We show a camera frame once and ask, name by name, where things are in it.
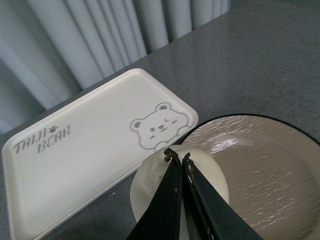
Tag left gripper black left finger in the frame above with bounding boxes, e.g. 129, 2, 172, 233
127, 148, 182, 240

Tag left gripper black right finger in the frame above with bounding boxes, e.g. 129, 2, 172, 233
182, 153, 262, 240

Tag white steamed bun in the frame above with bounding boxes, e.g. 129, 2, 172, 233
130, 145, 229, 240

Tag tan plate with black rim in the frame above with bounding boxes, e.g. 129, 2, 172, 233
183, 114, 320, 240

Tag cream bear-print tray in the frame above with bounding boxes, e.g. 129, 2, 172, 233
1, 68, 199, 240

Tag grey pleated curtain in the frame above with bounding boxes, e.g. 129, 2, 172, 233
0, 0, 231, 134

